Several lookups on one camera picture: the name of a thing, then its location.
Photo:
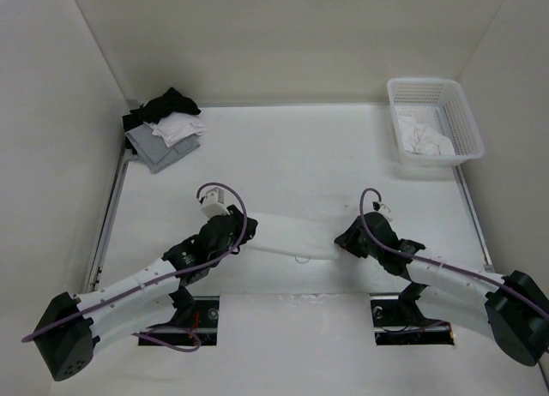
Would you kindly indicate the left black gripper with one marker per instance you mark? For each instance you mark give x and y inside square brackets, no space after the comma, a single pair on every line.
[238,218]

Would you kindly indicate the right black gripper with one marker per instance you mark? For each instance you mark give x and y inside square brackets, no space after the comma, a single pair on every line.
[347,239]

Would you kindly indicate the white tank top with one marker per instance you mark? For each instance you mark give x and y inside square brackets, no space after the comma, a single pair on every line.
[300,238]

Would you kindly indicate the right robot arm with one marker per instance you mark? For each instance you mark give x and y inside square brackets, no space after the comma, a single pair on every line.
[509,309]

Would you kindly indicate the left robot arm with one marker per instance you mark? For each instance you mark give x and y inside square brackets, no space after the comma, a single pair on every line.
[75,328]

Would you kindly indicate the grey folded tank top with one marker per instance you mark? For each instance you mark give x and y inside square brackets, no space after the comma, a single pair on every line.
[154,153]

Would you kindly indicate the white tank tops in basket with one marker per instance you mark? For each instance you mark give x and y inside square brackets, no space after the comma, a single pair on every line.
[421,133]

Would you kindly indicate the black folded tank top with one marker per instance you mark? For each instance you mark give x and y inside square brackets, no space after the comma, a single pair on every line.
[172,101]

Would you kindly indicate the white plastic basket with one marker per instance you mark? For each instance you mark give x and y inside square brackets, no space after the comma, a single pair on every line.
[448,100]

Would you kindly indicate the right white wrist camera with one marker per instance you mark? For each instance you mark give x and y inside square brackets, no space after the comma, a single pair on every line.
[383,209]

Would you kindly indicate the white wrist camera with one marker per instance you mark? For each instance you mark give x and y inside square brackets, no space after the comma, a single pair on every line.
[213,203]
[383,209]

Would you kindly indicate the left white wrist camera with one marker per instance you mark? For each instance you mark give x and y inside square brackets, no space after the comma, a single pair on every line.
[213,203]

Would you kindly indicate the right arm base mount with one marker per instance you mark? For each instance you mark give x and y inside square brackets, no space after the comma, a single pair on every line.
[397,321]

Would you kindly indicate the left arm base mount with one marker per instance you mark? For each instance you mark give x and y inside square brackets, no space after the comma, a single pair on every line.
[195,322]

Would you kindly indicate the metal table frame rail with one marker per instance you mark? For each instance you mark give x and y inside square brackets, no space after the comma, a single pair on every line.
[95,263]

